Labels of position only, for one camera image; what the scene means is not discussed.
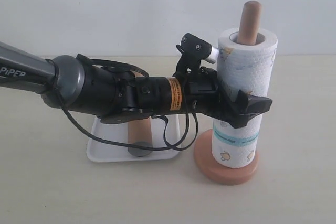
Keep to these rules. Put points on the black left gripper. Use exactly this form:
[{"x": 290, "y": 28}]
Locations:
[{"x": 203, "y": 92}]

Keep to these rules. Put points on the printed white paper towel roll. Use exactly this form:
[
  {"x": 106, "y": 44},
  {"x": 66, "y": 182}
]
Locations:
[{"x": 246, "y": 68}]

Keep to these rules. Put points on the brown cardboard tube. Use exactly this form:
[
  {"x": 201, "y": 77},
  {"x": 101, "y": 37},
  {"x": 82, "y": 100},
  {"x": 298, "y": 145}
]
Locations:
[{"x": 140, "y": 133}]

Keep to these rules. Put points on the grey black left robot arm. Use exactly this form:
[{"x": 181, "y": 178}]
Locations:
[{"x": 117, "y": 92}]

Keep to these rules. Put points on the wooden paper towel holder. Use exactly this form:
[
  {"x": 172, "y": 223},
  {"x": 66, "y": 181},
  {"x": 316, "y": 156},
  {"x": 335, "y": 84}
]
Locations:
[{"x": 204, "y": 159}]

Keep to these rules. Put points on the white rectangular tray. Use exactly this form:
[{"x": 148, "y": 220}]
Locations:
[{"x": 103, "y": 153}]

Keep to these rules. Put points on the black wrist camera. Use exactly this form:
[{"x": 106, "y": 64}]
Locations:
[{"x": 195, "y": 49}]

